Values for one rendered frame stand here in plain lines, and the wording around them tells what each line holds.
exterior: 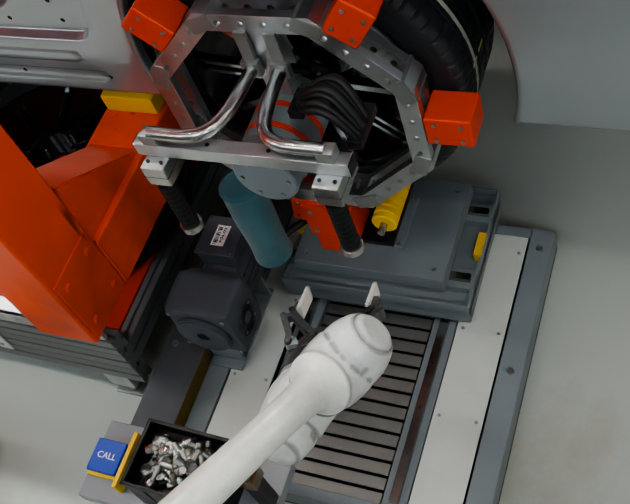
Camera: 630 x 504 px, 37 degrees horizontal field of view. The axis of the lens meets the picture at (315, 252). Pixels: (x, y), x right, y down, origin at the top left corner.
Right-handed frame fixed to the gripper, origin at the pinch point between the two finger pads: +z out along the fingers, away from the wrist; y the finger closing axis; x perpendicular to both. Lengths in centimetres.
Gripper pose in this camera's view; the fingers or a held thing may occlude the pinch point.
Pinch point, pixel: (341, 293)
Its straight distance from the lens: 177.0
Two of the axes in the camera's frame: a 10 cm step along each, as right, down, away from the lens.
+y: 9.3, -0.8, -3.6
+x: -2.7, -8.2, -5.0
